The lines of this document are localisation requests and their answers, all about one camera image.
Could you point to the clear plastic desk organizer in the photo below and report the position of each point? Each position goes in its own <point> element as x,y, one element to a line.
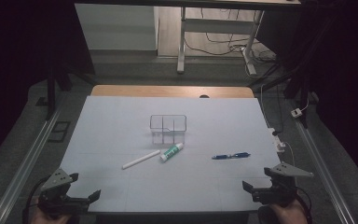
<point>168,136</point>

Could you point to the person's left hand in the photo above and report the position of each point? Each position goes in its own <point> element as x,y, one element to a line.
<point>48,218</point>

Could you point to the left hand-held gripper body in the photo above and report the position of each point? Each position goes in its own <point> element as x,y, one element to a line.
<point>55,193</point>

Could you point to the green and white glue stick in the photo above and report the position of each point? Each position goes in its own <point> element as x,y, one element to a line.
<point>171,152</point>

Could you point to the white desk frame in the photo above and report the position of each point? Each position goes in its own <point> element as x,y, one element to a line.
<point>217,26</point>

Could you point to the white table mat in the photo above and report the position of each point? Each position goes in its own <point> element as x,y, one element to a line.
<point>199,180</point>

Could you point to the blue pen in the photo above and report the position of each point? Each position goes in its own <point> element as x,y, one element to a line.
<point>230,155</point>

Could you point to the aluminium rail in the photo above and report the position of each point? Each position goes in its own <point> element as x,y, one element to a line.
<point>24,168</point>
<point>326,174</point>

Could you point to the person's right hand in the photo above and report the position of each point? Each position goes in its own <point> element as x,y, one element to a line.
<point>287,214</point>

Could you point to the white pen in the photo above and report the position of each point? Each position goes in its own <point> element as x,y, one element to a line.
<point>141,159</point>

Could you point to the white power strip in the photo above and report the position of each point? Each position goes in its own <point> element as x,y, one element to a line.
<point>278,141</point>

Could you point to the black metal stand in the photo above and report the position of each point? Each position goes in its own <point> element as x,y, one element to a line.
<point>51,93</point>
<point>295,84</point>

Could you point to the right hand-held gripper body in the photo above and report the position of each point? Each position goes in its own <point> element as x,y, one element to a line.
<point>281,186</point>

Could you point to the small white adapter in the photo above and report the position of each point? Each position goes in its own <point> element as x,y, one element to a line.
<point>296,112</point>

